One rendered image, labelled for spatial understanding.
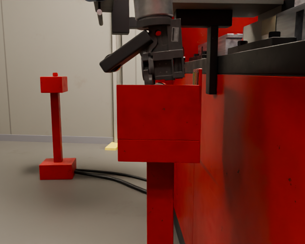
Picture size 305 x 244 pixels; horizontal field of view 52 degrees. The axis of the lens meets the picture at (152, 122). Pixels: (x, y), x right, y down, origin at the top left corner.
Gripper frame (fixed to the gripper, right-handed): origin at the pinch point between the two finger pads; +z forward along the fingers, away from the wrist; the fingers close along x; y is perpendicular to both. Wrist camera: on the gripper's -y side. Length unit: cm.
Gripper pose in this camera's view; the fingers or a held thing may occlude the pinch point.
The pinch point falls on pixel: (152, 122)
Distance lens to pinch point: 64.1
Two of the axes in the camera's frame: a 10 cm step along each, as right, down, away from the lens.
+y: 9.9, -0.7, -0.9
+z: 0.8, 9.9, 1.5
